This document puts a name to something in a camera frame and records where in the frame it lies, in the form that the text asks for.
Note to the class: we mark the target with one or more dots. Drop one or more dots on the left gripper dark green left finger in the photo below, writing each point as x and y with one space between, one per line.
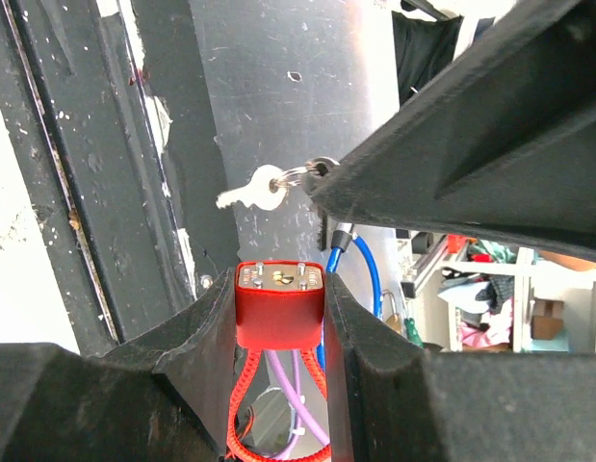
162 396

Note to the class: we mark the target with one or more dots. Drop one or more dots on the green handled screwdriver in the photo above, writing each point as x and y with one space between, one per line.
412 332

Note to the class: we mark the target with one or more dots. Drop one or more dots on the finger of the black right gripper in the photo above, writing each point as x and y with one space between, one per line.
501 145

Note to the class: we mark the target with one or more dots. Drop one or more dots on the silver key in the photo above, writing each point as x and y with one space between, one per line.
269 185

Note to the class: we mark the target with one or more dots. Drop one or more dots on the red plastic seal tag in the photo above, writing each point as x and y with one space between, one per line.
279 305

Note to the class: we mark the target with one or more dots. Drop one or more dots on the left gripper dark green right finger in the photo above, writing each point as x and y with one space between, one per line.
389 400

